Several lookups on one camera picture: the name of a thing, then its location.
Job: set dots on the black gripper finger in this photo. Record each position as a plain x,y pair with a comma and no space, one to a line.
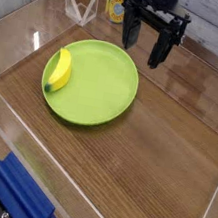
131,27
161,49

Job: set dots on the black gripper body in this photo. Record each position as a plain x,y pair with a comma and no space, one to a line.
168,13

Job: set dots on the yellow toy banana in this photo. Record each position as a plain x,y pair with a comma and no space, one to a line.
61,75

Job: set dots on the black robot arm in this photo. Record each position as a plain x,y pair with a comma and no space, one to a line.
144,18

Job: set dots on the green round plate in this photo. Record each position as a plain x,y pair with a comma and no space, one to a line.
102,86

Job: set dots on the yellow pineapple can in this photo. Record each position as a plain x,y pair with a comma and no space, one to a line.
115,10

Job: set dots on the blue plastic clamp block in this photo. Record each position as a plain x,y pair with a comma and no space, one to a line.
20,194

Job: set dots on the clear acrylic corner bracket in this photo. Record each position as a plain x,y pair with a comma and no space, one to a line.
80,13

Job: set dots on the clear acrylic enclosure wall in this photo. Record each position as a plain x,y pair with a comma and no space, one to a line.
65,195

